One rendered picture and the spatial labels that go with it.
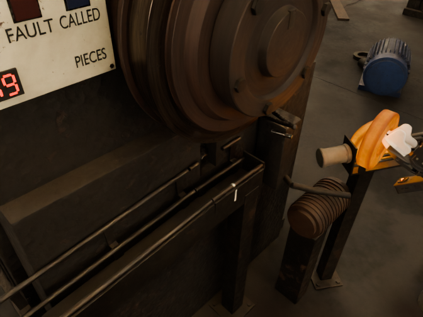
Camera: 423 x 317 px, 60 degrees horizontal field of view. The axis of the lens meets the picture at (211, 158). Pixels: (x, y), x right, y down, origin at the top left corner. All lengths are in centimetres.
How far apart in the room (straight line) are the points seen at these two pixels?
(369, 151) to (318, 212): 32
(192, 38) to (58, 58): 22
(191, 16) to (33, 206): 43
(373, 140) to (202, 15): 53
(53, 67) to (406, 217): 179
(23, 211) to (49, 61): 27
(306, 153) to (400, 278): 88
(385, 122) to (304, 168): 125
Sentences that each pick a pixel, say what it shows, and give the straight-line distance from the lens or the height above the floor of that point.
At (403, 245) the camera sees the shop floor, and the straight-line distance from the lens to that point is 195.
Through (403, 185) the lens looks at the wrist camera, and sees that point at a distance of 103.
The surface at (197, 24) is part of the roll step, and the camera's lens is 59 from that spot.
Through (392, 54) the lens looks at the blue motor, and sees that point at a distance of 293.
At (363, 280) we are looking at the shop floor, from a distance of 175.
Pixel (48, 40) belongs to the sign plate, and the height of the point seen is 114.
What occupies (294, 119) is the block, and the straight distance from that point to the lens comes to 106.
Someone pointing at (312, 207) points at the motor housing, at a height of 53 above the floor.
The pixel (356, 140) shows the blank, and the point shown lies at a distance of 117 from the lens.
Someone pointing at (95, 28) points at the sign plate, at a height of 114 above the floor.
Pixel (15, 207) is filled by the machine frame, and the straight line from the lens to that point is 76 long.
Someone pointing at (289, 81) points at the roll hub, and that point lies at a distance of 76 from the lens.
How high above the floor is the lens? 137
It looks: 40 degrees down
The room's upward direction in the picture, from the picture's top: 1 degrees clockwise
